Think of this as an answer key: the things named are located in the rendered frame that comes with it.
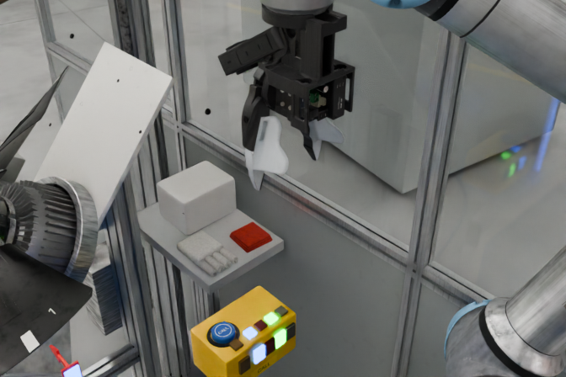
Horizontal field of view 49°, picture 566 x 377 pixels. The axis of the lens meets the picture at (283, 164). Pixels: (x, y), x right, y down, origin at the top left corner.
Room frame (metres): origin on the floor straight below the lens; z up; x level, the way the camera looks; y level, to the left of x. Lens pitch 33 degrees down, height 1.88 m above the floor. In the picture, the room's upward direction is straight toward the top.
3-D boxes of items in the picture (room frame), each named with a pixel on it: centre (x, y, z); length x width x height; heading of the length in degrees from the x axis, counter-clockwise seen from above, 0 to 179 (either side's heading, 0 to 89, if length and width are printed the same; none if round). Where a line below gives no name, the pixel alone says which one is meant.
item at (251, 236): (1.24, 0.08, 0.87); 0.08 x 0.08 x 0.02; 38
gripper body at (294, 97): (0.60, -0.02, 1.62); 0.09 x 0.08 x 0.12; 43
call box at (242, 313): (0.76, 0.07, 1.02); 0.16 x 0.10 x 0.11; 133
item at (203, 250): (1.17, 0.19, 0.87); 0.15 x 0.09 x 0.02; 43
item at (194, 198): (1.36, 0.24, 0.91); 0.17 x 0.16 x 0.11; 133
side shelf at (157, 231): (1.28, 0.21, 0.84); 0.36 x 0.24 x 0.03; 43
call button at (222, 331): (0.73, 0.10, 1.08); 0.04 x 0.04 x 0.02
